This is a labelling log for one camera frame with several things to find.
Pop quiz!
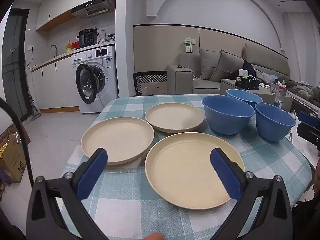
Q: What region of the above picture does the large blue bowl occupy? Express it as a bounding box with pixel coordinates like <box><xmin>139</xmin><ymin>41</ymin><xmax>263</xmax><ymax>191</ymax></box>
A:
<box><xmin>202</xmin><ymin>95</ymin><xmax>255</xmax><ymax>135</ymax></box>

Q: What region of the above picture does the large beige plate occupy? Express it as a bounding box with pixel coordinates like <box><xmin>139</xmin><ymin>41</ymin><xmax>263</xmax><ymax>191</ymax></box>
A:
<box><xmin>145</xmin><ymin>132</ymin><xmax>245</xmax><ymax>210</ymax></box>

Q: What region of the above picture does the kitchen faucet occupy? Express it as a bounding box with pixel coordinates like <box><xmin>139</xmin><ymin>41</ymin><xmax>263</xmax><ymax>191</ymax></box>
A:
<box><xmin>50</xmin><ymin>44</ymin><xmax>57</xmax><ymax>57</ymax></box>

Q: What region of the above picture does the right hand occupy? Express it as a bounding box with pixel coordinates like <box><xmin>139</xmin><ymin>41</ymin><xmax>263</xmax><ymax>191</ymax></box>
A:
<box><xmin>313</xmin><ymin>151</ymin><xmax>320</xmax><ymax>195</ymax></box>

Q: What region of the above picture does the left hand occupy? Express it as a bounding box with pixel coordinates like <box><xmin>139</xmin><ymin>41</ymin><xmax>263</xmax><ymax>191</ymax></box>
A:
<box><xmin>143</xmin><ymin>232</ymin><xmax>164</xmax><ymax>240</ymax></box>

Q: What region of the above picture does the grey cabinet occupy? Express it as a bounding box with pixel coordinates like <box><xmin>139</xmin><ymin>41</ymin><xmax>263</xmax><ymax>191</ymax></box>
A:
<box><xmin>220</xmin><ymin>79</ymin><xmax>293</xmax><ymax>112</ymax></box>

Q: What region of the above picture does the cardboard box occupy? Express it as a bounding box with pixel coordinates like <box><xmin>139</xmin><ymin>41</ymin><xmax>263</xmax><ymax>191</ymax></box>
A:
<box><xmin>1</xmin><ymin>124</ymin><xmax>26</xmax><ymax>183</ymax></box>

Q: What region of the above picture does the grey cushion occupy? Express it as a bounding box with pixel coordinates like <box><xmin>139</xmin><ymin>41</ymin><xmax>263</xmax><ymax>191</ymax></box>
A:
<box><xmin>209</xmin><ymin>49</ymin><xmax>244</xmax><ymax>82</ymax></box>

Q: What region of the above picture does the grey sofa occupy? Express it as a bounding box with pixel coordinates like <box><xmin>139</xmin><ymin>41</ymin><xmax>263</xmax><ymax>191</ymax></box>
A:
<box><xmin>167</xmin><ymin>43</ymin><xmax>290</xmax><ymax>94</ymax></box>

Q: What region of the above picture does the teal checked tablecloth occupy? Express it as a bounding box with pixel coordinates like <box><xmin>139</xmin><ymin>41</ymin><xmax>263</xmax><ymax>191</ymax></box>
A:
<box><xmin>61</xmin><ymin>94</ymin><xmax>313</xmax><ymax>240</ymax></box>

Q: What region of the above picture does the white washing machine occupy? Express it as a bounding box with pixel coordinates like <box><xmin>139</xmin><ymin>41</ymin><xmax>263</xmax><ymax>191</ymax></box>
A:
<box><xmin>72</xmin><ymin>45</ymin><xmax>119</xmax><ymax>114</ymax></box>

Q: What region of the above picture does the black pressure cooker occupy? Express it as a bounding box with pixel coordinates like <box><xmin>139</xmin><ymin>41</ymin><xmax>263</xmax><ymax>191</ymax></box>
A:
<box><xmin>77</xmin><ymin>28</ymin><xmax>99</xmax><ymax>48</ymax></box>

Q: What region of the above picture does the black range hood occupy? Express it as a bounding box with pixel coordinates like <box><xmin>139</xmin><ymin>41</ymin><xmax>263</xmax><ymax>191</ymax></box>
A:
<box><xmin>71</xmin><ymin>0</ymin><xmax>116</xmax><ymax>18</ymax></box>

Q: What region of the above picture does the black box with cables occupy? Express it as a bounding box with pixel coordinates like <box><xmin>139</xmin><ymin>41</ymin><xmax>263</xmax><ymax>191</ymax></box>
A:
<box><xmin>235</xmin><ymin>69</ymin><xmax>260</xmax><ymax>90</ymax></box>

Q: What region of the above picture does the black cable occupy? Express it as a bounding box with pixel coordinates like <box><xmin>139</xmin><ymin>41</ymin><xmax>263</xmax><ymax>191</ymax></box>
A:
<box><xmin>0</xmin><ymin>97</ymin><xmax>36</xmax><ymax>188</ymax></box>

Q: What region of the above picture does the wall power strip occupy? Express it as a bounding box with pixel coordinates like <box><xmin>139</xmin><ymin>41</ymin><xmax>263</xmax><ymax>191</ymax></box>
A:
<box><xmin>184</xmin><ymin>38</ymin><xmax>194</xmax><ymax>53</ymax></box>

